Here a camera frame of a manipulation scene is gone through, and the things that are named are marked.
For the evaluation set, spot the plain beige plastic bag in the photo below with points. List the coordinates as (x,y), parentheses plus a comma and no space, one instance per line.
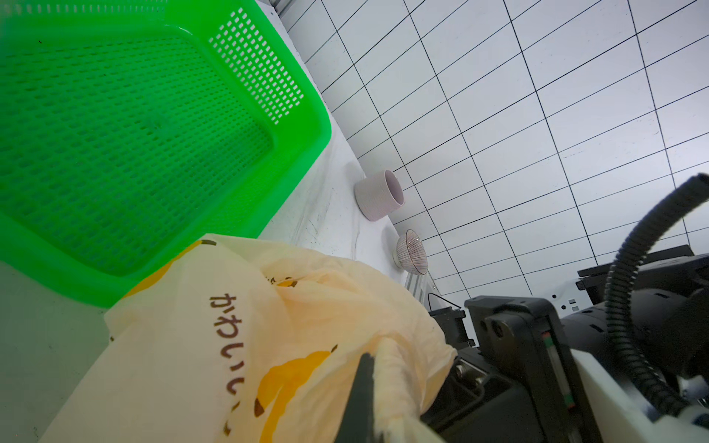
(241,340)

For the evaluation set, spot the purple mug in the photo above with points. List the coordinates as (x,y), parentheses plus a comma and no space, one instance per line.
(379,195)

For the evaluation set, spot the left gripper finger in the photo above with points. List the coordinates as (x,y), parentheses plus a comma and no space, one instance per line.
(358,424)

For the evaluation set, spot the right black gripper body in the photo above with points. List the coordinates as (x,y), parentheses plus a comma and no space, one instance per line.
(514,378)

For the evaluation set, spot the green plastic basket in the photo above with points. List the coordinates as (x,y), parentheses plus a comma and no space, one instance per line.
(130,129)

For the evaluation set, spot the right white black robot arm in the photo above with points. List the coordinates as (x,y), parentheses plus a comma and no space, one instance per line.
(632,367)

